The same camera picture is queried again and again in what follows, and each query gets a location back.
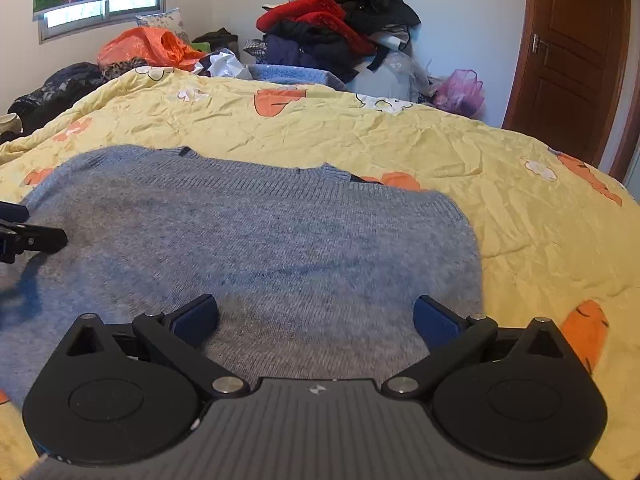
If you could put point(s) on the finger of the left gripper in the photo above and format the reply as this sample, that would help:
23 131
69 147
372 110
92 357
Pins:
17 236

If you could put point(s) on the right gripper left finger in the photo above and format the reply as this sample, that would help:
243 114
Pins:
174 340

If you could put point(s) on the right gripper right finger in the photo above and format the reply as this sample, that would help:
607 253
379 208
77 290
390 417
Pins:
452 341

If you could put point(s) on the grey navy knit sweater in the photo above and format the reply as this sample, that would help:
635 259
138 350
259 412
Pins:
314 271

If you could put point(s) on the pile of dark red clothes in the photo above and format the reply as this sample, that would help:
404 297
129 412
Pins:
333 35

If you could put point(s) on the dark floral garment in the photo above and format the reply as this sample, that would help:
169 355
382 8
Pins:
58 93

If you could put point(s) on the orange plastic bag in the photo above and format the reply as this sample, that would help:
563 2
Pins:
157 46

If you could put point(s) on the pink plastic bag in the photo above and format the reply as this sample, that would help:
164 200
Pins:
461 94

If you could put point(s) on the patterned white pillow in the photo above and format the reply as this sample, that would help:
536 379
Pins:
170 20

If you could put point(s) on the white crumpled plastic bag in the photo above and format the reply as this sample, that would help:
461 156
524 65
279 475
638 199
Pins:
222 63

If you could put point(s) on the light blue folded blanket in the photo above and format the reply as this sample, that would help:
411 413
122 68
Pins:
285 74

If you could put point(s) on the brown wooden door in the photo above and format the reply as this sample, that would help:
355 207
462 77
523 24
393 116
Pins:
569 75

